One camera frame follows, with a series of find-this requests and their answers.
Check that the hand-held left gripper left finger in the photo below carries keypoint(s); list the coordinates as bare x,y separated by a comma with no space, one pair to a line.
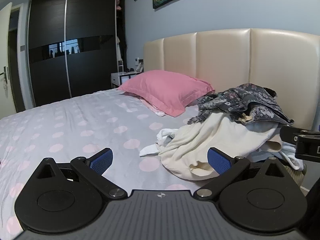
102,161

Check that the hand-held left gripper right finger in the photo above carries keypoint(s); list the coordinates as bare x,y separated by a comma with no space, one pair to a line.
220,162

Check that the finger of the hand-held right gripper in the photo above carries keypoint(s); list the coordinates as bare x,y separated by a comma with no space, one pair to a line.
288,133

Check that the floral dark pants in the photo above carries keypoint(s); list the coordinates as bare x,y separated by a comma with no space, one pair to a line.
237,100

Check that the tan crumpled garment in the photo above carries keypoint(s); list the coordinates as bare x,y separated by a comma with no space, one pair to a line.
273,146

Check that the white crumpled cloth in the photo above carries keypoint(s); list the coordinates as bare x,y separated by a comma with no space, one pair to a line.
290,155

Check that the cream crumpled garment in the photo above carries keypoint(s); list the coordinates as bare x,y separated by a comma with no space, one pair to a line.
212,135

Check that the polka dot bed sheet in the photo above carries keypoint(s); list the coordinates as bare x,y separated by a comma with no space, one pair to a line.
75,125

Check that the white crumpled shirt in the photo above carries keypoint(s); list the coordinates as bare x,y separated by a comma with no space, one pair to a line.
165,133

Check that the light pink pillow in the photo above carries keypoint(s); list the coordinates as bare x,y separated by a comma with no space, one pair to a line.
155,110

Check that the white nightstand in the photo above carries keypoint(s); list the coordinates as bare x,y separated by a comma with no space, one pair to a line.
122,78

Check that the black sliding wardrobe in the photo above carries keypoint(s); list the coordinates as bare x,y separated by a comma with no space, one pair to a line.
82,67

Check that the white ladder rack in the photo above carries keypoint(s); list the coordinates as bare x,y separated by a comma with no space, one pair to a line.
120,66

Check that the cream padded headboard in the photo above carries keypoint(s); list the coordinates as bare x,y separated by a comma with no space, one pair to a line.
225,57

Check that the small white desk phone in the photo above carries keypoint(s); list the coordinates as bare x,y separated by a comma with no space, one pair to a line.
140,67

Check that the open wardrobe shelf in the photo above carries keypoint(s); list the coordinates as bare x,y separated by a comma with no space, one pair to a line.
120,30

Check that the white room door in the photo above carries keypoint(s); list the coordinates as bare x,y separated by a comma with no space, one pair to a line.
5,42

